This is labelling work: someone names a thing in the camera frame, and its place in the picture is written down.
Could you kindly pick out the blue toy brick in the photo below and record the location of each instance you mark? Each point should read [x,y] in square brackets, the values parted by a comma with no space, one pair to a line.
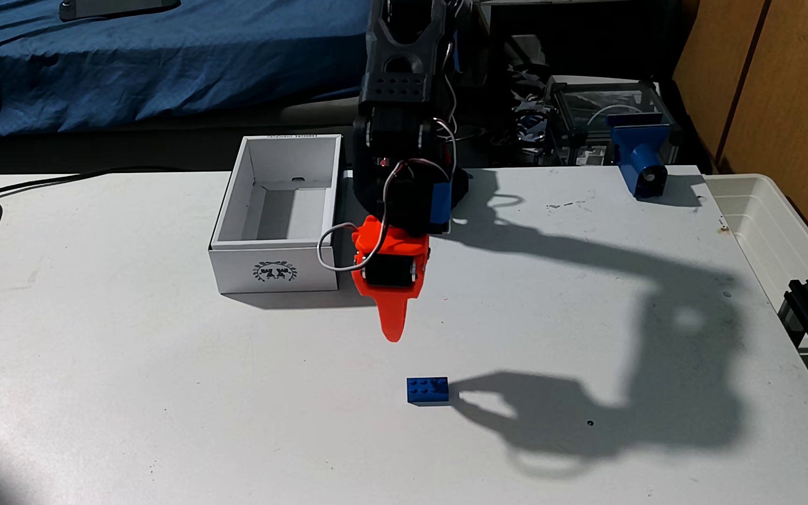
[427,390]

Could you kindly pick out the white plastic bin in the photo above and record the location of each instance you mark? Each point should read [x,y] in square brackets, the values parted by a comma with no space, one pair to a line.
[762,224]

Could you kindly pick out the blue bed blanket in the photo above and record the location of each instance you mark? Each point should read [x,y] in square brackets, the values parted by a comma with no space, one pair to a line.
[165,56]

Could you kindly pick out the wooden wardrobe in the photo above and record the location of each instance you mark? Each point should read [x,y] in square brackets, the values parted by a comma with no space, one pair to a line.
[797,105]

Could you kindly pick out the clear acrylic enclosure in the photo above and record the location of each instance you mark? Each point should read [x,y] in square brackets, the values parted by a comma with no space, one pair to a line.
[586,105]

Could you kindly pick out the blue printed clamp mount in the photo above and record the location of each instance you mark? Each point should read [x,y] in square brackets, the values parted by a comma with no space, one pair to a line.
[639,151]

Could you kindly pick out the black white patterned bag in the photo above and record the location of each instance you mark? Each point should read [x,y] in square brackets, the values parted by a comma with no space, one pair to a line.
[530,123]

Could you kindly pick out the white cardboard box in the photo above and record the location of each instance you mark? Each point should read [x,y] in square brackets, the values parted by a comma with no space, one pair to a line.
[274,270]

